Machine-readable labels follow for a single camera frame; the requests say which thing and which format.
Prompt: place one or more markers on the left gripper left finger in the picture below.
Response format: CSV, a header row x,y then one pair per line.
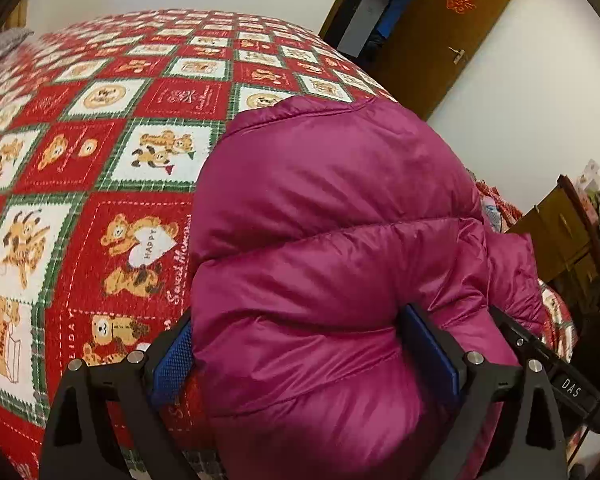
x,y
170,360

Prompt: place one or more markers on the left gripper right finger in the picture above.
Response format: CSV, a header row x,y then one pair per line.
x,y
437,355

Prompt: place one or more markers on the magenta down jacket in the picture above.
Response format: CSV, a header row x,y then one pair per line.
x,y
314,224

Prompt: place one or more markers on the brown wooden dresser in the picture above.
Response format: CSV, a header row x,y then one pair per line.
x,y
565,241

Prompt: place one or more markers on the red checkered teddy bedspread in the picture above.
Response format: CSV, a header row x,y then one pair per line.
x,y
105,127

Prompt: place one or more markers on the brown wooden door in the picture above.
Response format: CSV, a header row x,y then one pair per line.
x,y
429,48

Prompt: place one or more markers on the grey patterned pillow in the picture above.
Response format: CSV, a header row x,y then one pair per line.
x,y
12,38

